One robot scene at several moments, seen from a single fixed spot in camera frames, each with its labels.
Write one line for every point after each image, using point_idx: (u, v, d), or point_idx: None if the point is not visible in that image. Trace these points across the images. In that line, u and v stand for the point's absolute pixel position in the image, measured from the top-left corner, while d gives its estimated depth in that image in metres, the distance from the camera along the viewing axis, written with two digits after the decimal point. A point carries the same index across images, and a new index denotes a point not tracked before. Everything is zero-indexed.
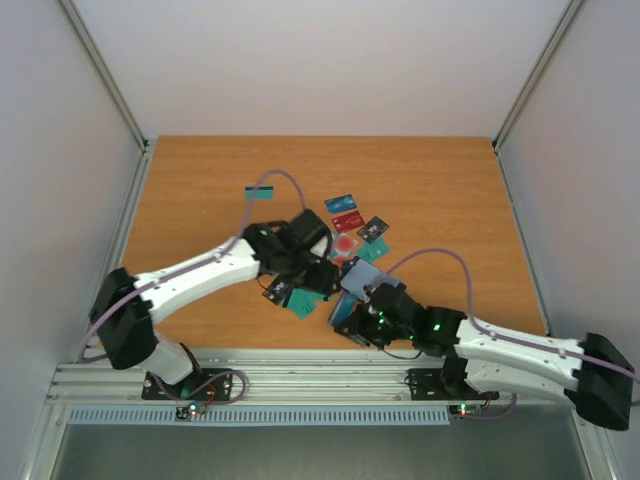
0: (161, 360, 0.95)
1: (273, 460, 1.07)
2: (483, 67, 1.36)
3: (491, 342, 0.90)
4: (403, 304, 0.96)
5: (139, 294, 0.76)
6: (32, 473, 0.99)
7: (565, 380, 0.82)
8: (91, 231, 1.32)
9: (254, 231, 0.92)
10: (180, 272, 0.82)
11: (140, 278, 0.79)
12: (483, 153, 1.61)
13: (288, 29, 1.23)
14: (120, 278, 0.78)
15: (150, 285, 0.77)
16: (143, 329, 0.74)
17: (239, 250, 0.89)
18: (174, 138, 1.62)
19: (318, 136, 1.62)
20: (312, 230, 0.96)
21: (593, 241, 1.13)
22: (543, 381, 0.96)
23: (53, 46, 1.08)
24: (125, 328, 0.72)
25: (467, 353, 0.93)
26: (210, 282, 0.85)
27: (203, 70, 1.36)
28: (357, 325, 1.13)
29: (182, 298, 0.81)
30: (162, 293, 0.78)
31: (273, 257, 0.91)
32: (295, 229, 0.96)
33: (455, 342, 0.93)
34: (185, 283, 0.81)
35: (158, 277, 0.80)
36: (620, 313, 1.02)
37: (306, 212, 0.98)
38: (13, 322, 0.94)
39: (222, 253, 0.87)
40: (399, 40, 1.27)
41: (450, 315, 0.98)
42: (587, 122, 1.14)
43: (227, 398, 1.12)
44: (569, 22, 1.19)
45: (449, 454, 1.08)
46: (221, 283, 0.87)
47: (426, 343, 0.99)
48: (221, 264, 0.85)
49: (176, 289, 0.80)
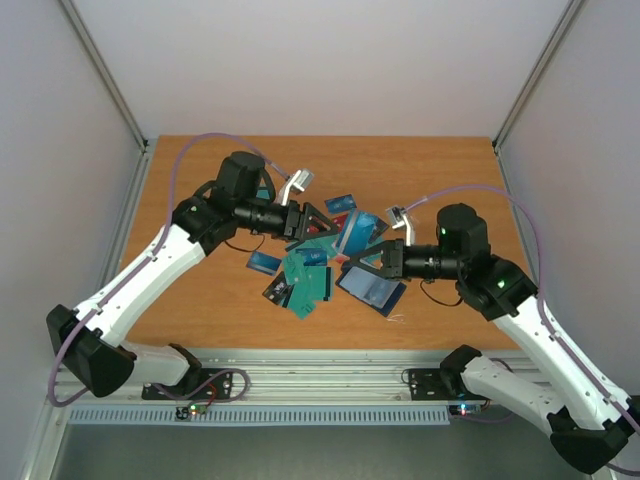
0: (159, 364, 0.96)
1: (273, 460, 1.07)
2: (484, 67, 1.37)
3: (545, 338, 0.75)
4: (475, 236, 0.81)
5: (86, 326, 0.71)
6: (32, 473, 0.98)
7: (586, 417, 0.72)
8: (91, 231, 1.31)
9: (180, 211, 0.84)
10: (121, 286, 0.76)
11: (79, 308, 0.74)
12: (483, 153, 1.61)
13: (289, 28, 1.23)
14: (59, 316, 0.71)
15: (93, 314, 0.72)
16: (105, 355, 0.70)
17: (173, 237, 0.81)
18: (174, 138, 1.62)
19: (318, 135, 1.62)
20: (239, 180, 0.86)
21: (593, 240, 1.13)
22: (532, 400, 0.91)
23: (53, 46, 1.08)
24: (86, 361, 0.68)
25: (504, 326, 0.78)
26: (156, 283, 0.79)
27: (204, 69, 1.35)
28: (400, 259, 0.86)
29: (135, 309, 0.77)
30: (108, 316, 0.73)
31: (216, 232, 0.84)
32: (225, 185, 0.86)
33: (514, 314, 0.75)
34: (130, 297, 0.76)
35: (98, 302, 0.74)
36: (621, 312, 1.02)
37: (225, 167, 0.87)
38: (13, 322, 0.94)
39: (156, 250, 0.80)
40: (399, 40, 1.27)
41: (517, 278, 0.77)
42: (587, 121, 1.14)
43: (227, 397, 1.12)
44: (569, 21, 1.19)
45: (449, 453, 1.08)
46: (169, 278, 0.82)
47: (469, 291, 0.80)
48: (159, 262, 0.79)
49: (122, 305, 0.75)
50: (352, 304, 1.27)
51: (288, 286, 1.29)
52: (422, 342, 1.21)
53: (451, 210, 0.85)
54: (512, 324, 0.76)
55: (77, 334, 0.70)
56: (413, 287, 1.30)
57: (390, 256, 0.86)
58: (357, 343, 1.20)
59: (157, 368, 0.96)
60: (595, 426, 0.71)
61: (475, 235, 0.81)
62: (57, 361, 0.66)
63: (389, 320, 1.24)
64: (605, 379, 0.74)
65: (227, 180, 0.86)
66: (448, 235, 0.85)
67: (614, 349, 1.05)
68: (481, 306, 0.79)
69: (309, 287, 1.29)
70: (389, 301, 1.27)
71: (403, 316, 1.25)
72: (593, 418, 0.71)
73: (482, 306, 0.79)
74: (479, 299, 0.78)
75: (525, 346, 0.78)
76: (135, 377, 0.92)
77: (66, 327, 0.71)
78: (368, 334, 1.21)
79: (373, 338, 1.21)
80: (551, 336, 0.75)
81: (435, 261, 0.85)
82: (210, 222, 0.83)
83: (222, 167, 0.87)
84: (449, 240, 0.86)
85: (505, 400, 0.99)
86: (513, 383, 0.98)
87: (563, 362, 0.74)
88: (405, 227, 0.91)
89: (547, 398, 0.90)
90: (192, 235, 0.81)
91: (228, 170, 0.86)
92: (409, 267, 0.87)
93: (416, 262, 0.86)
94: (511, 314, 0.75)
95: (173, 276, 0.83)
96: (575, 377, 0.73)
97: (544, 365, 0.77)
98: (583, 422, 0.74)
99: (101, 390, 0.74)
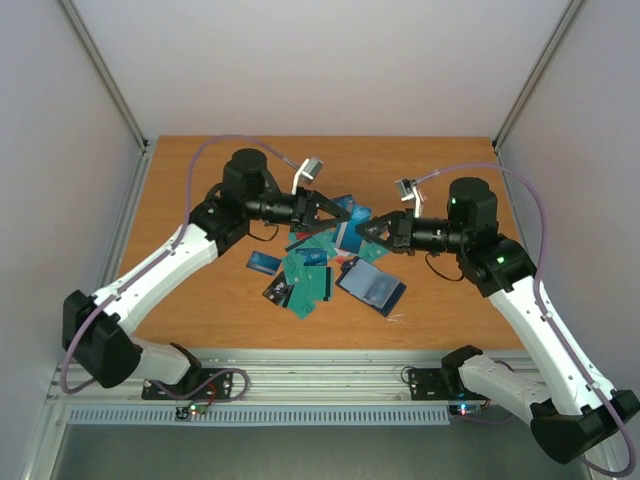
0: (157, 362, 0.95)
1: (273, 460, 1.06)
2: (483, 66, 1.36)
3: (537, 318, 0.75)
4: (486, 209, 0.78)
5: (102, 311, 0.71)
6: (32, 473, 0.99)
7: (565, 401, 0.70)
8: (91, 231, 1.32)
9: (197, 212, 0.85)
10: (140, 275, 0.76)
11: (97, 293, 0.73)
12: (483, 153, 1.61)
13: (287, 28, 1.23)
14: (79, 300, 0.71)
15: (111, 300, 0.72)
16: (119, 341, 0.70)
17: (192, 235, 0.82)
18: (174, 138, 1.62)
19: (318, 135, 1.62)
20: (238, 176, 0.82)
21: (593, 239, 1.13)
22: (519, 390, 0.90)
23: (53, 46, 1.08)
24: (101, 346, 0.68)
25: (499, 302, 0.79)
26: (172, 277, 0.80)
27: (202, 69, 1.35)
28: (409, 234, 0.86)
29: (150, 298, 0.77)
30: (126, 304, 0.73)
31: (228, 230, 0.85)
32: (229, 183, 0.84)
33: (507, 288, 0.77)
34: (148, 285, 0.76)
35: (117, 288, 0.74)
36: (620, 311, 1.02)
37: (231, 166, 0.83)
38: (13, 322, 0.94)
39: (175, 243, 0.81)
40: (399, 41, 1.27)
41: (517, 259, 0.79)
42: (587, 121, 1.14)
43: (227, 397, 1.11)
44: (570, 21, 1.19)
45: (450, 453, 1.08)
46: (183, 273, 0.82)
47: (470, 264, 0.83)
48: (176, 256, 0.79)
49: (139, 294, 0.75)
50: (352, 304, 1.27)
51: (288, 286, 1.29)
52: (422, 342, 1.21)
53: (465, 182, 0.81)
54: (505, 300, 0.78)
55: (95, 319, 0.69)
56: (413, 287, 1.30)
57: (399, 227, 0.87)
58: (357, 343, 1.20)
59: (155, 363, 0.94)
60: (574, 411, 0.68)
61: (482, 214, 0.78)
62: (71, 348, 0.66)
63: (389, 320, 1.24)
64: (591, 368, 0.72)
65: (231, 183, 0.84)
66: (457, 205, 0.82)
67: (613, 348, 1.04)
68: (478, 280, 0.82)
69: (310, 287, 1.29)
70: (388, 301, 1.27)
71: (403, 316, 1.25)
72: (572, 403, 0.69)
73: (479, 280, 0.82)
74: (478, 273, 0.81)
75: (518, 326, 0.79)
76: (136, 373, 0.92)
77: (83, 310, 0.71)
78: (368, 334, 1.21)
79: (373, 337, 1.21)
80: (543, 315, 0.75)
81: (443, 235, 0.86)
82: (223, 225, 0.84)
83: (227, 167, 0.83)
84: (458, 210, 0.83)
85: (496, 394, 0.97)
86: (508, 378, 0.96)
87: (550, 343, 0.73)
88: (415, 199, 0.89)
89: (535, 390, 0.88)
90: (209, 235, 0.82)
91: (230, 175, 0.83)
92: (419, 238, 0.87)
93: (424, 233, 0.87)
94: (505, 289, 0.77)
95: (188, 271, 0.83)
96: (562, 360, 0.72)
97: (534, 347, 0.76)
98: (563, 409, 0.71)
99: (109, 378, 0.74)
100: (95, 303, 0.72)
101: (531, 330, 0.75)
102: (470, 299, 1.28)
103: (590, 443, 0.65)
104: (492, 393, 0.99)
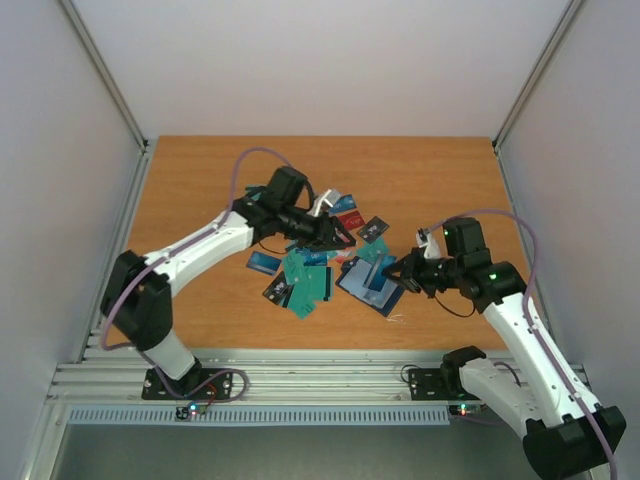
0: (172, 349, 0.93)
1: (273, 460, 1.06)
2: (483, 66, 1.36)
3: (523, 329, 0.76)
4: (469, 234, 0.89)
5: (151, 271, 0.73)
6: (32, 473, 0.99)
7: (548, 411, 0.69)
8: (92, 231, 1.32)
9: (240, 203, 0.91)
10: (188, 245, 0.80)
11: (147, 256, 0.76)
12: (483, 153, 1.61)
13: (286, 27, 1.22)
14: (129, 261, 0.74)
15: (161, 261, 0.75)
16: (164, 301, 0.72)
17: (234, 219, 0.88)
18: (174, 138, 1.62)
19: (317, 135, 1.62)
20: (288, 182, 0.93)
21: (592, 240, 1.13)
22: (517, 403, 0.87)
23: (52, 48, 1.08)
24: (147, 303, 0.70)
25: (491, 316, 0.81)
26: (213, 254, 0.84)
27: (202, 69, 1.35)
28: (410, 267, 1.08)
29: (192, 268, 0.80)
30: (174, 267, 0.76)
31: (261, 225, 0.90)
32: (274, 189, 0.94)
33: (496, 300, 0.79)
34: (194, 255, 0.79)
35: (168, 251, 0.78)
36: (619, 312, 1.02)
37: (283, 169, 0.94)
38: (13, 323, 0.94)
39: (221, 223, 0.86)
40: (398, 40, 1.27)
41: (508, 275, 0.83)
42: (587, 120, 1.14)
43: (227, 397, 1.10)
44: (570, 21, 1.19)
45: (449, 453, 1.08)
46: (222, 254, 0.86)
47: (466, 284, 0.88)
48: (220, 234, 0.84)
49: (186, 261, 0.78)
50: (352, 304, 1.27)
51: (288, 286, 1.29)
52: (422, 342, 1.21)
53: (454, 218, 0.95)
54: (495, 311, 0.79)
55: (143, 278, 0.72)
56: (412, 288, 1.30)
57: (408, 262, 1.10)
58: (357, 343, 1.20)
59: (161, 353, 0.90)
60: (555, 420, 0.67)
61: (468, 236, 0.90)
62: (118, 303, 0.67)
63: (388, 320, 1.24)
64: (577, 380, 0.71)
65: (278, 186, 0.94)
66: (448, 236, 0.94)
67: (613, 349, 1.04)
68: (473, 295, 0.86)
69: (310, 287, 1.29)
70: (388, 302, 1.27)
71: (403, 316, 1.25)
72: (553, 411, 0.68)
73: (474, 295, 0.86)
74: (471, 288, 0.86)
75: (508, 340, 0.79)
76: (155, 353, 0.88)
77: (134, 270, 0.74)
78: (368, 334, 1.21)
79: (373, 338, 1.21)
80: (529, 329, 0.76)
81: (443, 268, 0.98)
82: (263, 216, 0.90)
83: (278, 171, 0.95)
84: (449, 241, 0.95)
85: (491, 399, 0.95)
86: (506, 384, 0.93)
87: (534, 352, 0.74)
88: (428, 247, 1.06)
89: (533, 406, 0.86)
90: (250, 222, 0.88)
91: (280, 177, 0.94)
92: (422, 274, 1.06)
93: (426, 269, 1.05)
94: (495, 301, 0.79)
95: (225, 253, 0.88)
96: (548, 372, 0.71)
97: (522, 362, 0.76)
98: (547, 420, 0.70)
99: (141, 342, 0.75)
100: (144, 265, 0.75)
101: (518, 343, 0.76)
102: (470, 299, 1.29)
103: (574, 456, 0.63)
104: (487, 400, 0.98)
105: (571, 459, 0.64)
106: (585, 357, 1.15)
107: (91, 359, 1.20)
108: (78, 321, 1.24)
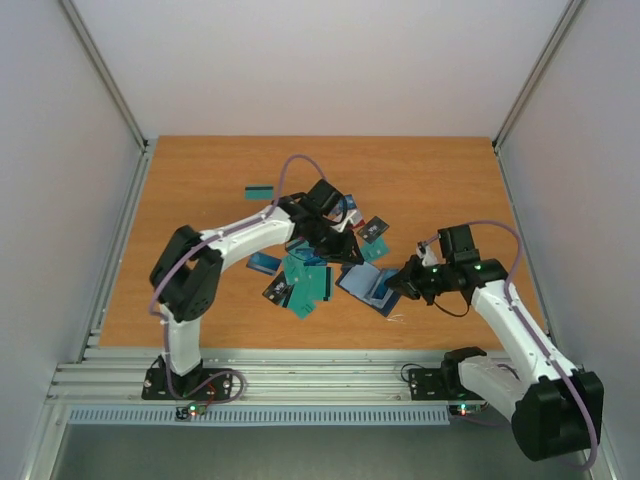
0: (192, 339, 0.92)
1: (273, 460, 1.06)
2: (483, 67, 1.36)
3: (504, 307, 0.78)
4: (460, 234, 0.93)
5: (206, 247, 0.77)
6: (32, 473, 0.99)
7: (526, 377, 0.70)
8: (92, 231, 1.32)
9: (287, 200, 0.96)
10: (239, 228, 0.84)
11: (202, 232, 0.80)
12: (483, 153, 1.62)
13: (286, 28, 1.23)
14: (186, 235, 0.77)
15: (214, 238, 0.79)
16: (213, 276, 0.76)
17: (281, 212, 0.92)
18: (174, 138, 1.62)
19: (318, 135, 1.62)
20: (329, 196, 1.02)
21: (591, 240, 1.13)
22: (511, 390, 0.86)
23: (53, 49, 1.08)
24: (200, 276, 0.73)
25: (475, 299, 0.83)
26: (257, 241, 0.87)
27: (202, 69, 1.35)
28: (408, 273, 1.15)
29: (238, 251, 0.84)
30: (225, 246, 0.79)
31: (302, 224, 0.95)
32: (314, 197, 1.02)
33: (479, 284, 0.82)
34: (244, 238, 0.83)
35: (221, 230, 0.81)
36: (618, 312, 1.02)
37: (324, 179, 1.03)
38: (13, 323, 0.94)
39: (268, 215, 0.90)
40: (398, 41, 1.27)
41: (492, 267, 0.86)
42: (587, 121, 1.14)
43: (227, 398, 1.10)
44: (570, 21, 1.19)
45: (449, 453, 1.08)
46: (263, 242, 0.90)
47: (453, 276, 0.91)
48: (267, 224, 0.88)
49: (236, 243, 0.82)
50: (352, 304, 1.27)
51: (288, 286, 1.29)
52: (422, 342, 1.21)
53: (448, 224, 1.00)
54: (479, 294, 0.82)
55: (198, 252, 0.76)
56: None
57: (407, 270, 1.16)
58: (357, 343, 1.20)
59: (179, 343, 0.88)
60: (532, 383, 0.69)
61: (457, 237, 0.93)
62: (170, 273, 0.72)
63: (388, 320, 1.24)
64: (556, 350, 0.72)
65: (320, 194, 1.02)
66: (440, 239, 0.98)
67: (612, 349, 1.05)
68: (461, 287, 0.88)
69: (310, 287, 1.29)
70: (388, 302, 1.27)
71: (402, 316, 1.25)
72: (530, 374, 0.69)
73: (462, 287, 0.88)
74: (459, 280, 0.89)
75: (492, 321, 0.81)
76: (176, 342, 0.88)
77: (191, 244, 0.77)
78: (368, 334, 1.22)
79: (373, 337, 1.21)
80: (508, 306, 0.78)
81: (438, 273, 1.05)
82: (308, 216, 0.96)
83: (321, 181, 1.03)
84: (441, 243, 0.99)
85: (486, 390, 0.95)
86: (501, 375, 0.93)
87: (513, 324, 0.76)
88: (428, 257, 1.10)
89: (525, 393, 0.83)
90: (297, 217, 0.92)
91: (323, 187, 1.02)
92: (420, 279, 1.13)
93: (423, 275, 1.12)
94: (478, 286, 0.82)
95: (266, 242, 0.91)
96: (522, 338, 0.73)
97: (502, 336, 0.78)
98: None
99: (183, 316, 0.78)
100: (200, 240, 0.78)
101: (497, 315, 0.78)
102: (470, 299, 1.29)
103: (551, 416, 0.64)
104: (481, 389, 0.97)
105: (551, 422, 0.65)
106: (585, 357, 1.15)
107: (90, 359, 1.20)
108: (78, 320, 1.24)
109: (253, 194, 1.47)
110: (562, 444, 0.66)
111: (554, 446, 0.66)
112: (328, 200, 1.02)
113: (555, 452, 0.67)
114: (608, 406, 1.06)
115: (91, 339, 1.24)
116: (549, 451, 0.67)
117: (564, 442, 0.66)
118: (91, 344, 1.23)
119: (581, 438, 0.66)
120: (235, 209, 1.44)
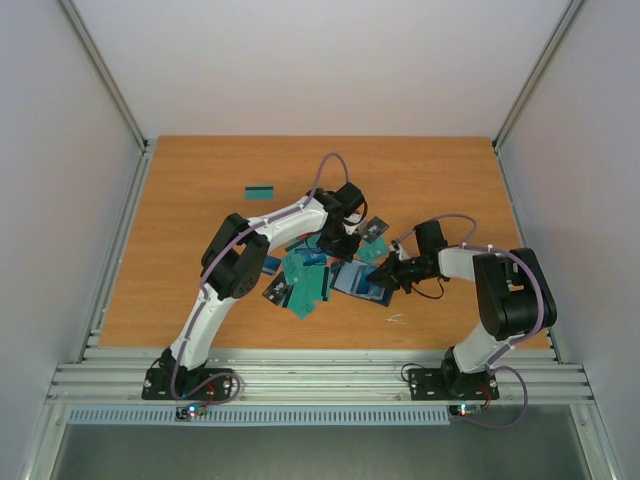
0: (210, 330, 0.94)
1: (272, 460, 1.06)
2: (483, 67, 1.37)
3: (457, 250, 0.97)
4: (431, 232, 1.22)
5: (254, 232, 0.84)
6: (32, 473, 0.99)
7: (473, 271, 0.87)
8: (93, 231, 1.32)
9: (320, 191, 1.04)
10: (280, 217, 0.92)
11: (249, 220, 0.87)
12: (483, 153, 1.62)
13: (285, 27, 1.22)
14: (235, 222, 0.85)
15: (261, 225, 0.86)
16: (260, 259, 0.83)
17: (316, 204, 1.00)
18: (174, 138, 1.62)
19: (318, 135, 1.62)
20: (357, 198, 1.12)
21: (590, 235, 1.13)
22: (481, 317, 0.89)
23: (51, 48, 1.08)
24: (251, 258, 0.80)
25: (445, 265, 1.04)
26: (295, 229, 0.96)
27: (202, 70, 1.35)
28: (389, 266, 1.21)
29: (280, 238, 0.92)
30: (270, 232, 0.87)
31: (334, 215, 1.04)
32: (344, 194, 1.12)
33: (440, 252, 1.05)
34: (285, 226, 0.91)
35: (265, 216, 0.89)
36: (617, 311, 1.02)
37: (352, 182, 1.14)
38: (14, 322, 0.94)
39: (305, 205, 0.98)
40: (398, 41, 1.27)
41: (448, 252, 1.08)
42: (586, 120, 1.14)
43: (227, 397, 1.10)
44: (570, 21, 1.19)
45: (449, 453, 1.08)
46: (299, 231, 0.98)
47: (423, 259, 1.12)
48: (305, 212, 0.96)
49: (278, 229, 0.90)
50: (351, 304, 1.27)
51: (288, 286, 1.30)
52: (421, 342, 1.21)
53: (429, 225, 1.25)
54: (444, 256, 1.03)
55: (246, 238, 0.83)
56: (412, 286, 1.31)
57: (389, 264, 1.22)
58: (356, 343, 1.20)
59: (203, 329, 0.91)
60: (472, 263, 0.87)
61: (428, 229, 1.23)
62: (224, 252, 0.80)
63: (388, 320, 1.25)
64: None
65: (348, 194, 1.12)
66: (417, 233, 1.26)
67: (614, 349, 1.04)
68: (432, 268, 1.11)
69: (309, 287, 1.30)
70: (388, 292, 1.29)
71: (402, 316, 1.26)
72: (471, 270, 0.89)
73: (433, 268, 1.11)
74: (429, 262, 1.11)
75: (454, 268, 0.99)
76: (200, 325, 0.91)
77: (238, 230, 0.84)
78: (368, 334, 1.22)
79: (373, 338, 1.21)
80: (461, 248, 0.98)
81: (416, 265, 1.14)
82: (341, 205, 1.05)
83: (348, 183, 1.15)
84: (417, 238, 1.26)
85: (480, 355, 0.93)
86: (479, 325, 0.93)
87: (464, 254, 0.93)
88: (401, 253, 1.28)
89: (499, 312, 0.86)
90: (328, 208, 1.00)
91: (350, 189, 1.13)
92: (400, 272, 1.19)
93: (403, 267, 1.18)
94: (441, 252, 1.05)
95: (302, 230, 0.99)
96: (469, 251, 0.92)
97: (457, 269, 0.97)
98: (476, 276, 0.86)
99: (232, 294, 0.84)
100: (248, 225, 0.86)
101: (452, 253, 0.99)
102: (470, 299, 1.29)
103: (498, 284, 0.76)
104: (476, 359, 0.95)
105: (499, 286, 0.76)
106: (585, 358, 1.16)
107: (90, 360, 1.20)
108: (78, 321, 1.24)
109: (253, 194, 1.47)
110: (518, 311, 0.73)
111: (512, 312, 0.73)
112: (355, 200, 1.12)
113: (515, 322, 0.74)
114: (609, 406, 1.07)
115: (91, 339, 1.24)
116: (510, 321, 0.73)
117: (519, 309, 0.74)
118: (91, 344, 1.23)
119: (535, 305, 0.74)
120: (236, 210, 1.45)
